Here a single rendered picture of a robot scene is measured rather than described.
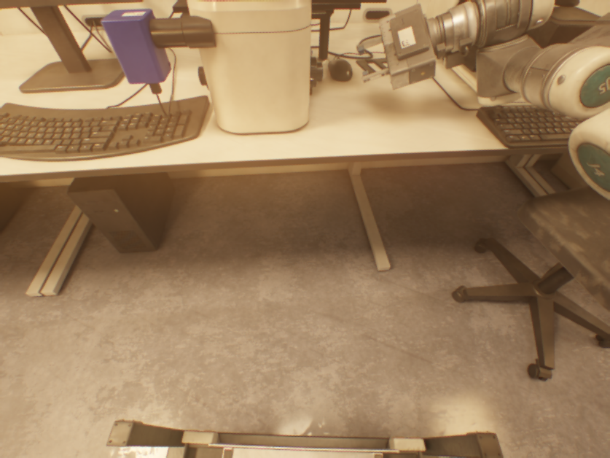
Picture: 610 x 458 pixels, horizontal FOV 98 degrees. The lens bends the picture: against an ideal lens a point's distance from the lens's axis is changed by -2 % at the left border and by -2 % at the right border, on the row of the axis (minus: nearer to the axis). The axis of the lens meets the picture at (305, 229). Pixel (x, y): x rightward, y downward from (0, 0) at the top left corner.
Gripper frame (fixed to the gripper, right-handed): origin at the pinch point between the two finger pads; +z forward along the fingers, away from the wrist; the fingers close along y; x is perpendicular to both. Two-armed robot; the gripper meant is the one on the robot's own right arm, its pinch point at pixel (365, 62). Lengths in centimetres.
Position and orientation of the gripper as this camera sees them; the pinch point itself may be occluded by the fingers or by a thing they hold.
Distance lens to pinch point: 64.8
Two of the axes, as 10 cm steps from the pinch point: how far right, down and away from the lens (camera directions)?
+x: -3.8, -2.1, -9.0
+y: -0.8, -9.6, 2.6
